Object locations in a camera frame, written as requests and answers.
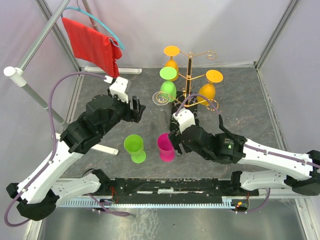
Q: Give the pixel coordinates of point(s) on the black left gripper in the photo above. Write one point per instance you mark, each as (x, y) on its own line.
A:
(131, 115)

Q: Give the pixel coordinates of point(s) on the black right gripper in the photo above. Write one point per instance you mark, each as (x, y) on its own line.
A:
(175, 138)

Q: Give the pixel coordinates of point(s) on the pink wine glass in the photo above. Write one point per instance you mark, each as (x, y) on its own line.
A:
(166, 149)

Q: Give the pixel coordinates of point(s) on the clear champagne glass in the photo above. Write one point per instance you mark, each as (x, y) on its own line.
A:
(161, 99)

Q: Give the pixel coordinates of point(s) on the green wine glass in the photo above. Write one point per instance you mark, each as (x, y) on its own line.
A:
(134, 145)
(168, 74)

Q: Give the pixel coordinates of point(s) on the green wine glass front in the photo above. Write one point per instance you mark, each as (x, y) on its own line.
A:
(134, 145)

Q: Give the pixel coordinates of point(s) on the yellow wine glass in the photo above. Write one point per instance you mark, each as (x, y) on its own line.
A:
(208, 90)
(172, 51)

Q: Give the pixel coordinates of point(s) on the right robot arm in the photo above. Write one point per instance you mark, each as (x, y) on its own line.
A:
(283, 169)

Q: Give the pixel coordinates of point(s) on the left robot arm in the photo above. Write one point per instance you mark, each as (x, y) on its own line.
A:
(39, 194)

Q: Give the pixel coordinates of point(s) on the gold wine glass rack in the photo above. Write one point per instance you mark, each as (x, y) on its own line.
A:
(184, 88)

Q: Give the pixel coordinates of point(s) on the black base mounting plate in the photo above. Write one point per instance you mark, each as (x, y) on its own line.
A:
(168, 190)

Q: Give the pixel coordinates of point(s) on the red cloth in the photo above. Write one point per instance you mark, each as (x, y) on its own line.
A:
(93, 46)

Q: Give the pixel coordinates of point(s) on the teal clothes hanger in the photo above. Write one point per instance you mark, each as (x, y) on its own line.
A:
(100, 23)

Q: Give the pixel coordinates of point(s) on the white clothes stand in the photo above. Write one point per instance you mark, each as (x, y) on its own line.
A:
(16, 73)

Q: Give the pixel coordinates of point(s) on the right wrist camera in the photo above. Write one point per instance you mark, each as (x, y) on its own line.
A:
(185, 118)

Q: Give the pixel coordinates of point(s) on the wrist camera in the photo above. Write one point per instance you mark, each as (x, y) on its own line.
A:
(185, 118)
(118, 87)

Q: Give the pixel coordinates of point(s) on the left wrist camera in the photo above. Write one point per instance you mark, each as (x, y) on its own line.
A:
(118, 87)

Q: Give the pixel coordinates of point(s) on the white slotted cable duct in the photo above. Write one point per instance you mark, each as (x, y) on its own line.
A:
(87, 202)

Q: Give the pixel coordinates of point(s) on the aluminium frame post left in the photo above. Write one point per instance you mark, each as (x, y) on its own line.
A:
(47, 13)

